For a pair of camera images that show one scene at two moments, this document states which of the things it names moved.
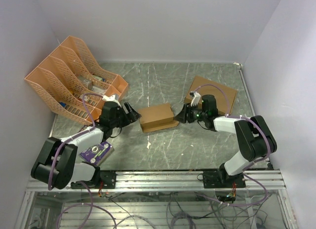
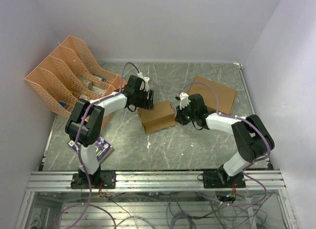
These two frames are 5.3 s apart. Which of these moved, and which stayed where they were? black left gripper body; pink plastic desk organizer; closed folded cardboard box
Moved: black left gripper body
Stayed: pink plastic desk organizer; closed folded cardboard box
